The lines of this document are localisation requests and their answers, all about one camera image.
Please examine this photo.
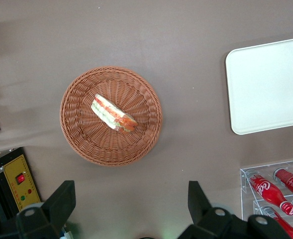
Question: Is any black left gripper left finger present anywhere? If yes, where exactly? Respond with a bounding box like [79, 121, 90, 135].
[15, 180, 77, 239]

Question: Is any triangle sandwich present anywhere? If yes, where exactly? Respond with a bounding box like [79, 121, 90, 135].
[91, 93, 139, 134]

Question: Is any clear acrylic bottle rack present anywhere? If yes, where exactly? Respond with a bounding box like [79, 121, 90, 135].
[239, 158, 293, 239]

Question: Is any red cola bottle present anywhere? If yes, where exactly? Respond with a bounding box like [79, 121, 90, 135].
[273, 168, 293, 201]
[247, 173, 293, 215]
[259, 206, 293, 239]

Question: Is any cream rectangular tray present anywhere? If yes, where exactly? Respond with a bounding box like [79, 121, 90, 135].
[225, 36, 293, 135]

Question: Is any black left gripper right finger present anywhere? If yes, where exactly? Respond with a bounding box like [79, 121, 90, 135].
[178, 181, 249, 239]

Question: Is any black control box yellow panel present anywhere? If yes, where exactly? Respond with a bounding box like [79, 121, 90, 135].
[0, 146, 42, 220]

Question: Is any brown wicker basket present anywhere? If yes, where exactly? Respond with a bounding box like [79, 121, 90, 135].
[59, 66, 163, 167]

